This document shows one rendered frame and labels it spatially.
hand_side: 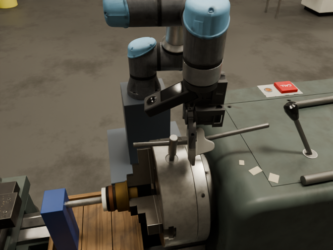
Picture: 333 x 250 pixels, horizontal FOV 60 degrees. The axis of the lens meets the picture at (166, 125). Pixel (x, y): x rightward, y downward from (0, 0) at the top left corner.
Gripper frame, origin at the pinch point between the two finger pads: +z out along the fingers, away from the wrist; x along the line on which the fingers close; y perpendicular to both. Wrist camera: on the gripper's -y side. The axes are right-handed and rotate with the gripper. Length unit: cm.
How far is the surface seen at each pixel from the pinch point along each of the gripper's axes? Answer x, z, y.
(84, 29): 419, 193, -125
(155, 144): -0.6, -0.3, -7.7
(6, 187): 11, 34, -62
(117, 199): -4.6, 18.5, -19.6
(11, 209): -1, 27, -54
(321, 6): 460, 187, 305
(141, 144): -0.7, -0.6, -11.2
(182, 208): -11.7, 12.0, -1.9
